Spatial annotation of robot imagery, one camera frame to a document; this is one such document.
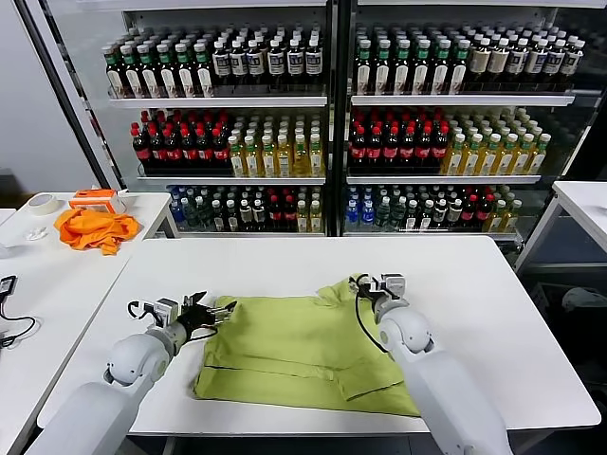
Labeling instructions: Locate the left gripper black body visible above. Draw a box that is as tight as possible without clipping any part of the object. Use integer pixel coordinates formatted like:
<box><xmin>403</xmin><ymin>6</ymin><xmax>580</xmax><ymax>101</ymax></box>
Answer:
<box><xmin>178</xmin><ymin>304</ymin><xmax>217</xmax><ymax>338</ymax></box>

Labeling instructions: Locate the yellow-green t-shirt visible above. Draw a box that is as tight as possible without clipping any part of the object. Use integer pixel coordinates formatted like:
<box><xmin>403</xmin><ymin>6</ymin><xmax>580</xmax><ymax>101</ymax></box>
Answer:
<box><xmin>192</xmin><ymin>279</ymin><xmax>423</xmax><ymax>418</ymax></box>

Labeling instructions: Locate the crumpled orange cloth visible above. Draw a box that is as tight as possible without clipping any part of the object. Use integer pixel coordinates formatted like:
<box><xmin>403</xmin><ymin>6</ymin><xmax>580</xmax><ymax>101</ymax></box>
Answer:
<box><xmin>54</xmin><ymin>209</ymin><xmax>142</xmax><ymax>257</ymax></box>

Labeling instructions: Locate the white side table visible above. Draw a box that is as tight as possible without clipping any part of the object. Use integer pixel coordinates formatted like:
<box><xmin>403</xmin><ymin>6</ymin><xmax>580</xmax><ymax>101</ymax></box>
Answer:
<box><xmin>0</xmin><ymin>191</ymin><xmax>173</xmax><ymax>455</ymax></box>
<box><xmin>514</xmin><ymin>181</ymin><xmax>607</xmax><ymax>274</ymax></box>

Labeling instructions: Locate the orange and white box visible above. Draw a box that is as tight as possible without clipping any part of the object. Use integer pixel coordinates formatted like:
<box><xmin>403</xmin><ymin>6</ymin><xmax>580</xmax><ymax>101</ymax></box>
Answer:
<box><xmin>68</xmin><ymin>188</ymin><xmax>128</xmax><ymax>215</ymax></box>

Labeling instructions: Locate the beige masking tape roll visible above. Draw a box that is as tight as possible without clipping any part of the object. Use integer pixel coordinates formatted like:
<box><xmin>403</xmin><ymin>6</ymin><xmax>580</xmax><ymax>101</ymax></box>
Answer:
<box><xmin>26</xmin><ymin>193</ymin><xmax>61</xmax><ymax>218</ymax></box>

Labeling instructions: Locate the drinks shelf unit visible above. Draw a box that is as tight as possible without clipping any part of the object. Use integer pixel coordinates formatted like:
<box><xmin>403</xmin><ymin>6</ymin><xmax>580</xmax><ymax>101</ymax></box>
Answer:
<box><xmin>16</xmin><ymin>0</ymin><xmax>340</xmax><ymax>240</ymax></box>
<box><xmin>339</xmin><ymin>0</ymin><xmax>607</xmax><ymax>243</ymax></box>

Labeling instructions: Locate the green-cap dark tea bottle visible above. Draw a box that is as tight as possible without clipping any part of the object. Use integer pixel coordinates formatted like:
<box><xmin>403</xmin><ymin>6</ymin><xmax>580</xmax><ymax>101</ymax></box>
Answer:
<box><xmin>156</xmin><ymin>42</ymin><xmax>180</xmax><ymax>100</ymax></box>
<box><xmin>193</xmin><ymin>42</ymin><xmax>215</xmax><ymax>100</ymax></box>
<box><xmin>432</xmin><ymin>39</ymin><xmax>452</xmax><ymax>96</ymax></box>
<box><xmin>393</xmin><ymin>39</ymin><xmax>412</xmax><ymax>96</ymax></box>
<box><xmin>450</xmin><ymin>39</ymin><xmax>471</xmax><ymax>96</ymax></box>
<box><xmin>136</xmin><ymin>42</ymin><xmax>163</xmax><ymax>100</ymax></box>
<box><xmin>374</xmin><ymin>39</ymin><xmax>393</xmax><ymax>96</ymax></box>
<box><xmin>413</xmin><ymin>39</ymin><xmax>432</xmax><ymax>96</ymax></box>
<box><xmin>355</xmin><ymin>39</ymin><xmax>373</xmax><ymax>96</ymax></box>
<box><xmin>102</xmin><ymin>44</ymin><xmax>129</xmax><ymax>100</ymax></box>
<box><xmin>174</xmin><ymin>42</ymin><xmax>197</xmax><ymax>100</ymax></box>
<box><xmin>119</xmin><ymin>43</ymin><xmax>146</xmax><ymax>100</ymax></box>

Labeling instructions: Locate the white-cap blue-label bottle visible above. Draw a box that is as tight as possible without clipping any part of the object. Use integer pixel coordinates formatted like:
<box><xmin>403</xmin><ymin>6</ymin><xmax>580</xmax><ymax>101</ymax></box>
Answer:
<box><xmin>266</xmin><ymin>40</ymin><xmax>285</xmax><ymax>89</ymax></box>
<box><xmin>247</xmin><ymin>40</ymin><xmax>266</xmax><ymax>89</ymax></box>
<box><xmin>212</xmin><ymin>41</ymin><xmax>231</xmax><ymax>89</ymax></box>
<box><xmin>285</xmin><ymin>40</ymin><xmax>304</xmax><ymax>89</ymax></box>
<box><xmin>303</xmin><ymin>39</ymin><xmax>323</xmax><ymax>89</ymax></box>
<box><xmin>230</xmin><ymin>41</ymin><xmax>248</xmax><ymax>89</ymax></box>

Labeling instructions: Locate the dark storage bin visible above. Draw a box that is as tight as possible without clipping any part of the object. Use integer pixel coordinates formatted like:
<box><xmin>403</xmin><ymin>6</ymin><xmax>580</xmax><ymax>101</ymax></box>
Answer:
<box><xmin>530</xmin><ymin>282</ymin><xmax>607</xmax><ymax>333</ymax></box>

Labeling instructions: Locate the white-cap dark drink bottle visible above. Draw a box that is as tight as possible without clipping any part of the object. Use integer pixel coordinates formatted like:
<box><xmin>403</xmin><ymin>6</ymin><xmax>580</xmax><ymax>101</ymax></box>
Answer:
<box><xmin>506</xmin><ymin>38</ymin><xmax>528</xmax><ymax>86</ymax></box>
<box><xmin>542</xmin><ymin>39</ymin><xmax>566</xmax><ymax>86</ymax></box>
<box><xmin>487</xmin><ymin>38</ymin><xmax>510</xmax><ymax>86</ymax></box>
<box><xmin>560</xmin><ymin>40</ymin><xmax>585</xmax><ymax>87</ymax></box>
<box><xmin>524</xmin><ymin>39</ymin><xmax>547</xmax><ymax>86</ymax></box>
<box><xmin>469</xmin><ymin>38</ymin><xmax>492</xmax><ymax>86</ymax></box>

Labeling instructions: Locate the grey cloth bundle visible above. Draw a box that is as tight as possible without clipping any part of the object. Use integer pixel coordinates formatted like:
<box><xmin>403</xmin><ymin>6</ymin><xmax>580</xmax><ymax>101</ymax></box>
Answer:
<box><xmin>561</xmin><ymin>286</ymin><xmax>607</xmax><ymax>314</ymax></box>

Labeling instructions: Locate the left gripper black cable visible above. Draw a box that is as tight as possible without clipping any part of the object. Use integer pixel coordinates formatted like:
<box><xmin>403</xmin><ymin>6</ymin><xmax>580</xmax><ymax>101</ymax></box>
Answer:
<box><xmin>187</xmin><ymin>324</ymin><xmax>220</xmax><ymax>343</ymax></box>

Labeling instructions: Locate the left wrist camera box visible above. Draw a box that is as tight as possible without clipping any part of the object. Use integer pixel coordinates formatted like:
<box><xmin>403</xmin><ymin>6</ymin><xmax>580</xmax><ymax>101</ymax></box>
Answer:
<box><xmin>152</xmin><ymin>297</ymin><xmax>180</xmax><ymax>328</ymax></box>

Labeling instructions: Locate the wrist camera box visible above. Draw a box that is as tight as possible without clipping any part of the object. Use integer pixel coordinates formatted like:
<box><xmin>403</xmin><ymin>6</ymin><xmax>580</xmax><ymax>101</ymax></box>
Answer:
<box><xmin>152</xmin><ymin>297</ymin><xmax>180</xmax><ymax>328</ymax></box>
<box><xmin>377</xmin><ymin>273</ymin><xmax>408</xmax><ymax>302</ymax></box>

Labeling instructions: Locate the left camera black cable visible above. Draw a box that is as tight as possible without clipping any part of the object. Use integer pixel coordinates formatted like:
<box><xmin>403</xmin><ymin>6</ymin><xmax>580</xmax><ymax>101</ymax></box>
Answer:
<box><xmin>126</xmin><ymin>299</ymin><xmax>157</xmax><ymax>323</ymax></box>

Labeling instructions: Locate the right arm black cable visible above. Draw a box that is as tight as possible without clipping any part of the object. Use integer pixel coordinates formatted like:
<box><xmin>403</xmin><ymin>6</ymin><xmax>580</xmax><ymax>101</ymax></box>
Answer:
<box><xmin>348</xmin><ymin>273</ymin><xmax>395</xmax><ymax>355</ymax></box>

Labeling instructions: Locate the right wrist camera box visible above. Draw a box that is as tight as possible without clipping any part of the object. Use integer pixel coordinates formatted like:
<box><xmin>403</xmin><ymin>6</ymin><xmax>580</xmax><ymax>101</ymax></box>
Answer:
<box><xmin>377</xmin><ymin>273</ymin><xmax>408</xmax><ymax>302</ymax></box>

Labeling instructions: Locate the black adapter cable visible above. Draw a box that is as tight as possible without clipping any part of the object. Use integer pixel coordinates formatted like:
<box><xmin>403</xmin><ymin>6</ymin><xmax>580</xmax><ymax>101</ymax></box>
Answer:
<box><xmin>0</xmin><ymin>293</ymin><xmax>38</xmax><ymax>352</ymax></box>

